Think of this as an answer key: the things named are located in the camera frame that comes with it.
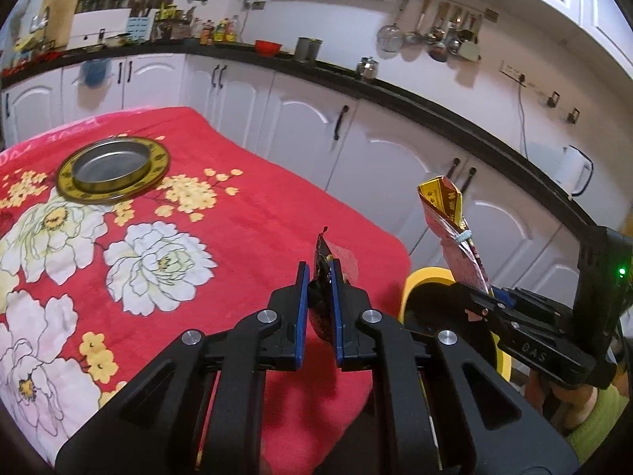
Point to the small steel pot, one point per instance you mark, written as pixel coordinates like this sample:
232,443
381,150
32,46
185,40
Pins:
117,40

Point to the red bowl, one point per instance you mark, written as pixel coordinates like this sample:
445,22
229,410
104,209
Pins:
268,48

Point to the pale green spatula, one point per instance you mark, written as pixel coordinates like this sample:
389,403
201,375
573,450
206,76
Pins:
470,52

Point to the dark skimmer ladle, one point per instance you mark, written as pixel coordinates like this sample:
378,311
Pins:
437,52

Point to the white lower kitchen cabinets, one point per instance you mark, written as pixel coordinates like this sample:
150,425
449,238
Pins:
385,158

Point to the row of condiment bottles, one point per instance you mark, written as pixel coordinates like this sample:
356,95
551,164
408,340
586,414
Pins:
222,32

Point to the steel ladle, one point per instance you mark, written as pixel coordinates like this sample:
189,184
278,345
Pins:
413,37

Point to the red floral blanket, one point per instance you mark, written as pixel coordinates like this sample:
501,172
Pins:
247,208

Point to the condiment rack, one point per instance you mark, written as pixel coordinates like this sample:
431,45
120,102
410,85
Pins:
170,27

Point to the red yellow snack packet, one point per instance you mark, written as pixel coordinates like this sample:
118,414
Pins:
460,257

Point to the dark snack wrapper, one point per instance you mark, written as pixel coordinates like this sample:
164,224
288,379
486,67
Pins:
321,316

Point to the gold-rimmed round metal tray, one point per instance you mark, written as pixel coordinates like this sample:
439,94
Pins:
109,168

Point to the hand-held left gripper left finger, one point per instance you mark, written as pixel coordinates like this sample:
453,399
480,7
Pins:
300,316

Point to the wall power outlet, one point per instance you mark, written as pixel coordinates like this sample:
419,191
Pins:
509,69

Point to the white electric kettle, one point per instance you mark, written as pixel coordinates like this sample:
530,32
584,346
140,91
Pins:
571,170

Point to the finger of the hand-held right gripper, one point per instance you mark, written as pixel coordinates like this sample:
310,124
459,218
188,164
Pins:
477,302
504,297

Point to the person's right forearm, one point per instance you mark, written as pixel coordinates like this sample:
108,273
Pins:
598,430

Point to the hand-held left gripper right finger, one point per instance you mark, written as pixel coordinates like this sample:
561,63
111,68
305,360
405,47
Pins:
337,316

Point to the blue knife block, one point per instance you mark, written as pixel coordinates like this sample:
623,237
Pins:
138,29

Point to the row of glass jars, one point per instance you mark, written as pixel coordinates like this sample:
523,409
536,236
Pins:
123,2

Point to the wooden cutting board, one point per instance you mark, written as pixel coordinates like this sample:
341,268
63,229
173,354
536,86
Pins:
62,12

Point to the black wall hook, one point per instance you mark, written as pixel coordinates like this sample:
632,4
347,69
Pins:
573,115
554,99

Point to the steel teapot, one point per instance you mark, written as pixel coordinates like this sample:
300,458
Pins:
368,69

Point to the yellow trash bin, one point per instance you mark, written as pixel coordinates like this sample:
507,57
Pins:
425,274

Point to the black kitchen countertop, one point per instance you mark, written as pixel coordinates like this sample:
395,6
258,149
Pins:
445,109

